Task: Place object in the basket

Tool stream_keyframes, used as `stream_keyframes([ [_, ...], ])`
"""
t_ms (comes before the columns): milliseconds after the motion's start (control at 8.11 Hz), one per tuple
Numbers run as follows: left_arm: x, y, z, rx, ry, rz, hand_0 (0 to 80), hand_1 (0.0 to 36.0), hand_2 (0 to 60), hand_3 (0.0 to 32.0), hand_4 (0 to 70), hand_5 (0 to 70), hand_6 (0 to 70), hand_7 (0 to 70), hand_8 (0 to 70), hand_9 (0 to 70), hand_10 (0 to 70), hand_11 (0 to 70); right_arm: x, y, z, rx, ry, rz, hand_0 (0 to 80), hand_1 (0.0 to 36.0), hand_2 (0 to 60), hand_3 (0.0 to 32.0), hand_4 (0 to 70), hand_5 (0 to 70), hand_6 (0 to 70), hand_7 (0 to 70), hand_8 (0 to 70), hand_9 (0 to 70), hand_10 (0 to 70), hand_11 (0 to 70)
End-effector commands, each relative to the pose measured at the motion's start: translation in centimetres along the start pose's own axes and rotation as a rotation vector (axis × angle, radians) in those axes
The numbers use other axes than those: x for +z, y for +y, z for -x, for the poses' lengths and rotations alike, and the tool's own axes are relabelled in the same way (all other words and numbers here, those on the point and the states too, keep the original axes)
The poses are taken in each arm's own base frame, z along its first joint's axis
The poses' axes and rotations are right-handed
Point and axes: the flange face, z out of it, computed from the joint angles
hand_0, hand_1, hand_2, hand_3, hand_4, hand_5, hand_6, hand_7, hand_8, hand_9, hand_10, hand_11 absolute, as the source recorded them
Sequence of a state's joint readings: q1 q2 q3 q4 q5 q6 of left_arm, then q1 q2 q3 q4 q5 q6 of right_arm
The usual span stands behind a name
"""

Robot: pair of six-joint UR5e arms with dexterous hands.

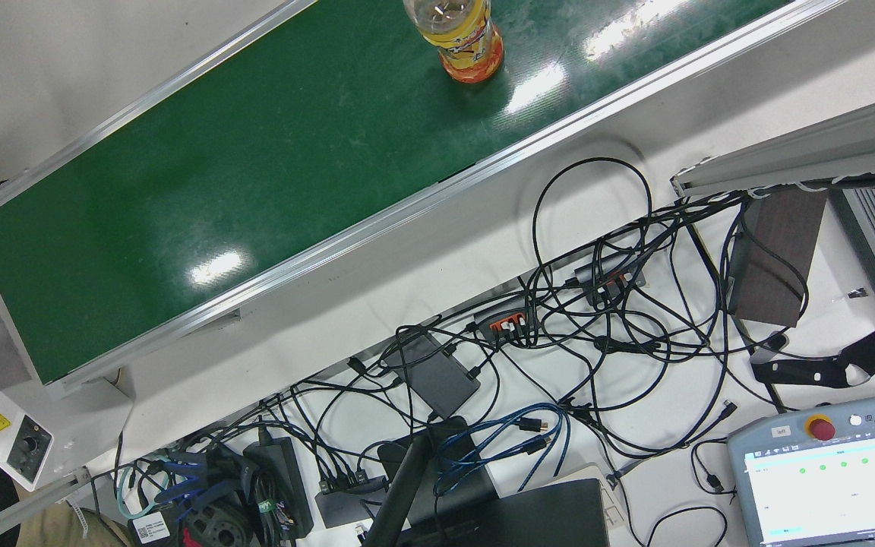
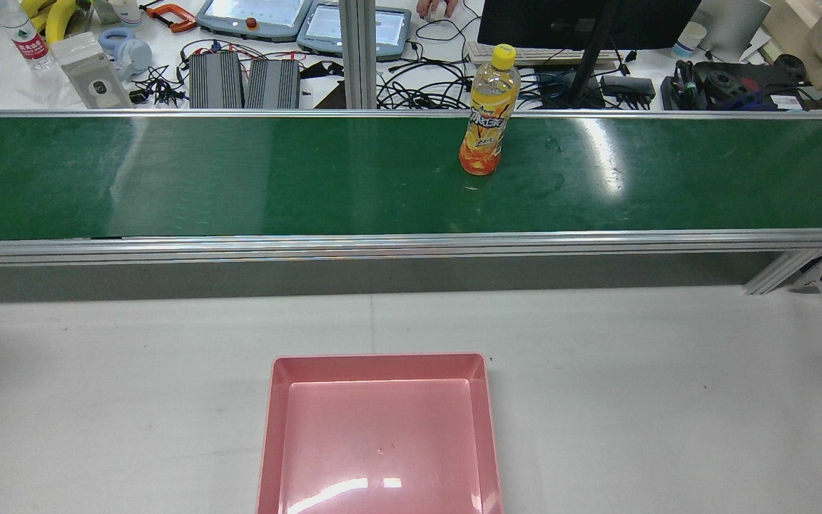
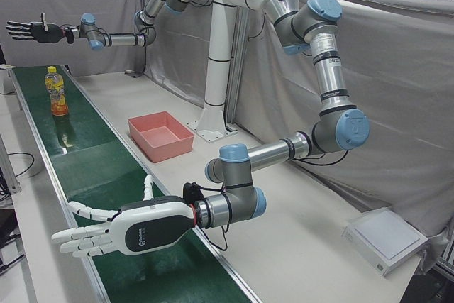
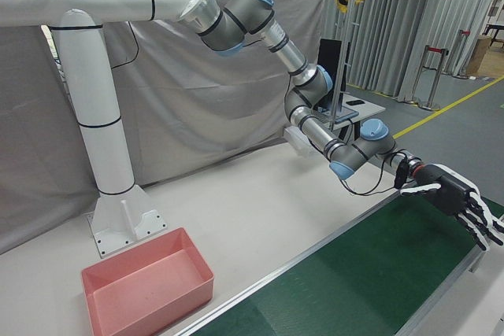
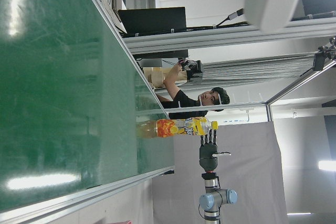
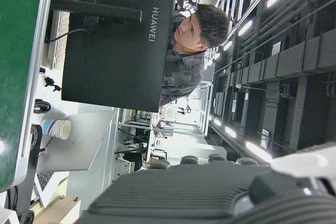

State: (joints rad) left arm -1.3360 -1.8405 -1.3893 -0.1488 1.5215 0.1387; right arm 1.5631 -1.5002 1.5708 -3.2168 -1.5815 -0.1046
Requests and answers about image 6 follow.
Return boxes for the coiled black cable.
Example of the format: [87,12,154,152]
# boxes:
[33,99,53,114]

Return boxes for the silver laptop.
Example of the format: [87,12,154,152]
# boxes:
[33,110,118,209]

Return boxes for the black Huawei monitor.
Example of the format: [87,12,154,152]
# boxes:
[61,0,178,113]

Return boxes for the beige wooden table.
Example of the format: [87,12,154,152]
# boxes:
[33,196,82,224]

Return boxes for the black connector plugs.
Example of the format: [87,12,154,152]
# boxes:
[43,76,62,92]

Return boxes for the black conveyor roller bracket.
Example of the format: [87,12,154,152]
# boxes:
[27,124,47,167]

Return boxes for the person in patterned gray shirt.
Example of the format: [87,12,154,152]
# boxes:
[159,3,230,107]

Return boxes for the black monitor stand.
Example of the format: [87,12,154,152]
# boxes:
[49,0,144,23]

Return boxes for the black monitor cable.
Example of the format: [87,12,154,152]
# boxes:
[45,28,91,44]

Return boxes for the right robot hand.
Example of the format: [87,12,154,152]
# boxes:
[76,141,336,224]

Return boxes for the gray ventilation duct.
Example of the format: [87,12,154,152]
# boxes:
[230,28,336,86]

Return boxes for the striped paper cup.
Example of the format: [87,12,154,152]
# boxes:
[40,119,72,141]

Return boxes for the green conveyor belt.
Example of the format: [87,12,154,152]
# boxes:
[0,0,57,193]

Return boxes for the white keyboard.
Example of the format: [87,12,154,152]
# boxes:
[48,0,79,70]

